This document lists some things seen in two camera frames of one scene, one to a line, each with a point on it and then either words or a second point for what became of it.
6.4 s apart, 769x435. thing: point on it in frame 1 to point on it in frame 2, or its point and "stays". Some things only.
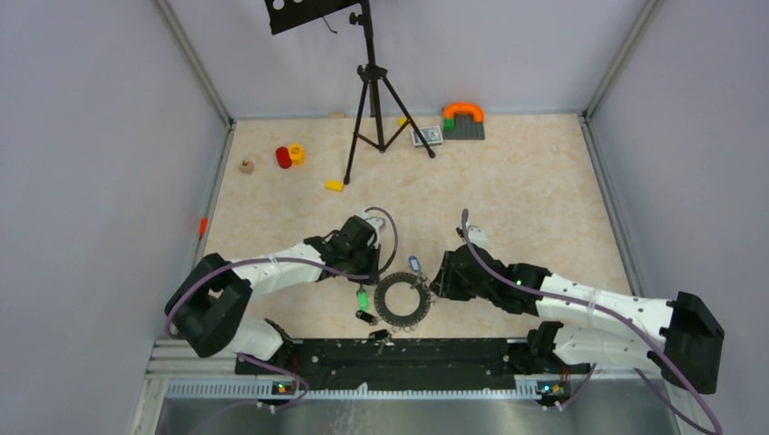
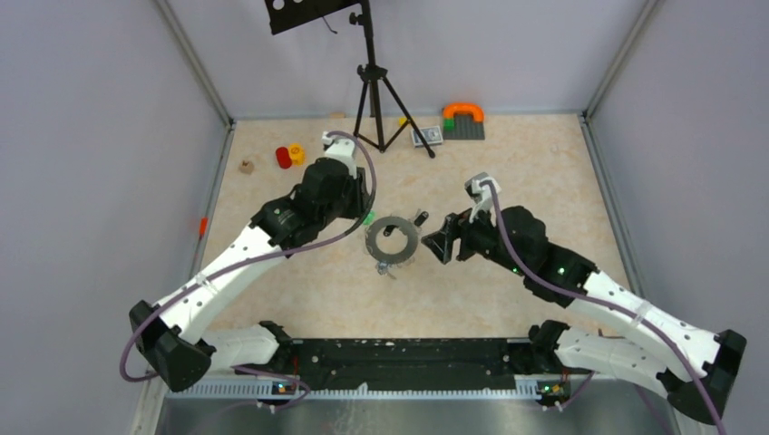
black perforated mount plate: (287, 14) stays
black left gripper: (374, 251) to (359, 192)
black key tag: (379, 334) to (388, 229)
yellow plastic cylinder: (296, 153) stays
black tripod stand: (372, 72) stays
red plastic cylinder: (284, 159) stays
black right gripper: (444, 285) to (442, 242)
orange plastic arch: (449, 111) stays
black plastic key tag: (366, 317) to (421, 218)
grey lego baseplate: (465, 128) stays
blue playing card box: (433, 135) stays
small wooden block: (247, 167) stays
